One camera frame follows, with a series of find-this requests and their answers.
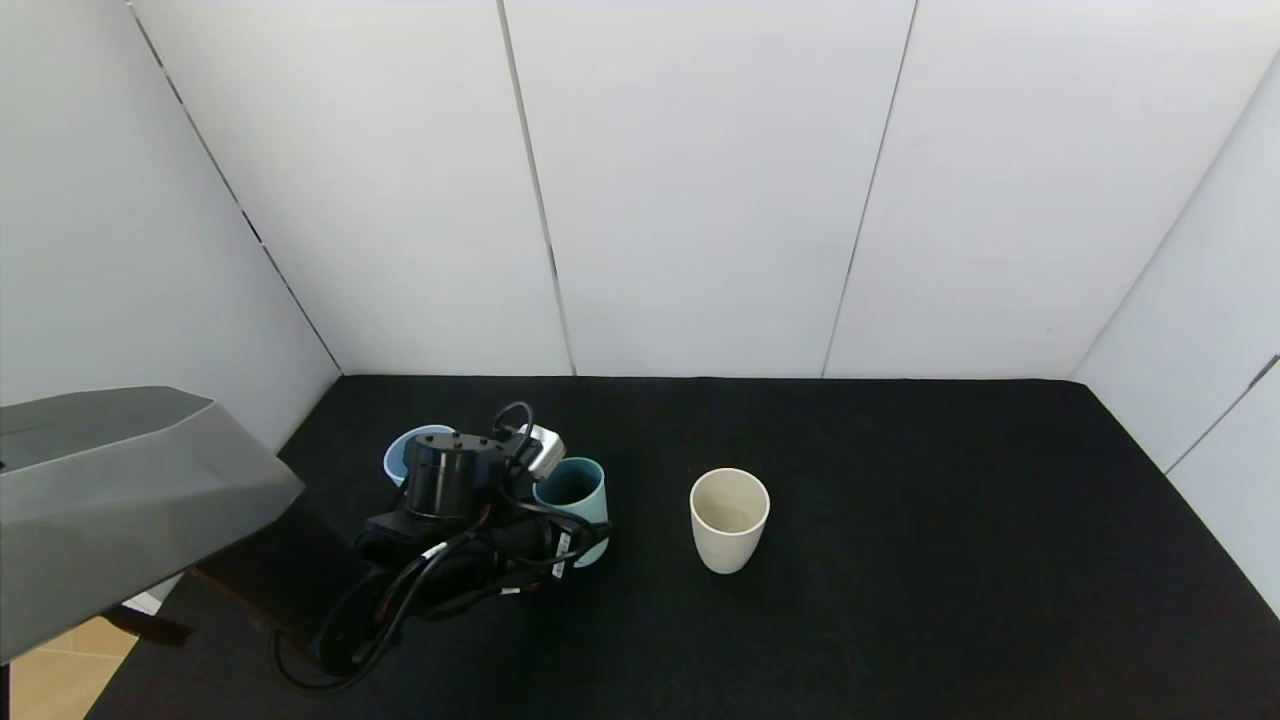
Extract teal plastic cup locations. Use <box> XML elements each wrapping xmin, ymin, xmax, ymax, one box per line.
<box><xmin>532</xmin><ymin>456</ymin><xmax>612</xmax><ymax>570</ymax></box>

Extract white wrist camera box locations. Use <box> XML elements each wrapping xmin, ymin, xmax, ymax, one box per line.
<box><xmin>514</xmin><ymin>424</ymin><xmax>569</xmax><ymax>482</ymax></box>

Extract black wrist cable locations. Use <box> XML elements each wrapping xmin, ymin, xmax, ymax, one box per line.
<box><xmin>270</xmin><ymin>401</ymin><xmax>612</xmax><ymax>697</ymax></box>

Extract light blue plastic cup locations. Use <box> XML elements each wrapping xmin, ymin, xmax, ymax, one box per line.
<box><xmin>384</xmin><ymin>425</ymin><xmax>461</xmax><ymax>491</ymax></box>

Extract cream plastic cup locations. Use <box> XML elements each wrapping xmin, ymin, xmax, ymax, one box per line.
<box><xmin>689</xmin><ymin>467</ymin><xmax>771</xmax><ymax>576</ymax></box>

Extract black fabric table cover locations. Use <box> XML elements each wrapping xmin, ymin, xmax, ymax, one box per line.
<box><xmin>85</xmin><ymin>377</ymin><xmax>1280</xmax><ymax>720</ymax></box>

